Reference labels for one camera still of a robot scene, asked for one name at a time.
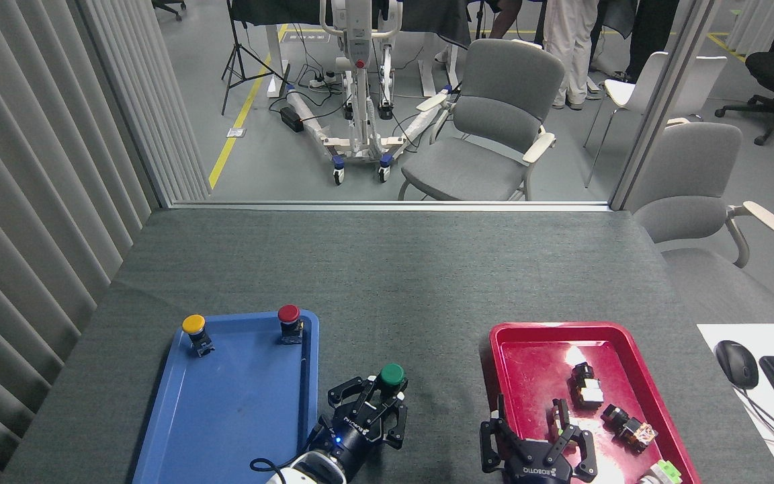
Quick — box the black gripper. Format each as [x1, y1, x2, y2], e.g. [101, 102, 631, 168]
[310, 376, 409, 475]
[479, 393, 598, 484]

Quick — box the green push button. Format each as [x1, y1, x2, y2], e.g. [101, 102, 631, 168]
[378, 363, 407, 399]

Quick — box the red push button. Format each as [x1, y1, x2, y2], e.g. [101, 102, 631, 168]
[277, 305, 305, 346]

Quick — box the yellow push button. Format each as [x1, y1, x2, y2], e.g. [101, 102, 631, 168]
[181, 314, 216, 358]

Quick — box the red plastic tray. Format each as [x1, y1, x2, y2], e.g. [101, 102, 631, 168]
[480, 321, 702, 484]

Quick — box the blue plastic tray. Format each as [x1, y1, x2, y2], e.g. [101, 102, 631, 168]
[133, 309, 320, 484]

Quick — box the black computer mouse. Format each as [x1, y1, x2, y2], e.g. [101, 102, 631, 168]
[714, 340, 760, 391]

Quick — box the grey armchair with beige armrests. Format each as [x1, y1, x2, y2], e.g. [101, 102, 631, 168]
[626, 121, 774, 323]
[397, 38, 566, 202]

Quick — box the white stand on wheels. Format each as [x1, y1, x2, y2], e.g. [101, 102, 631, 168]
[285, 0, 456, 186]

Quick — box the white plastic chair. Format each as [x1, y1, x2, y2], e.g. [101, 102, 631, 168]
[583, 51, 728, 189]

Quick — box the black tripod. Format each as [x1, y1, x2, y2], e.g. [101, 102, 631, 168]
[221, 0, 291, 116]

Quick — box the black cloth covered table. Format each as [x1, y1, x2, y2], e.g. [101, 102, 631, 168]
[229, 0, 475, 49]

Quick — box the person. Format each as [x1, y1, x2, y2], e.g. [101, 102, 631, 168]
[619, 0, 682, 83]
[488, 0, 525, 41]

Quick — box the black and white switch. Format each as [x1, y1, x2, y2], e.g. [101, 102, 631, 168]
[568, 362, 605, 410]

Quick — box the black switch with amber block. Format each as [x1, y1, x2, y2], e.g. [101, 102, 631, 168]
[601, 403, 658, 454]

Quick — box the white and green switch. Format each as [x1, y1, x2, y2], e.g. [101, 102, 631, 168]
[637, 460, 683, 484]

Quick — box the silver post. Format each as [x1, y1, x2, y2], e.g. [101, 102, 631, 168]
[609, 0, 720, 211]

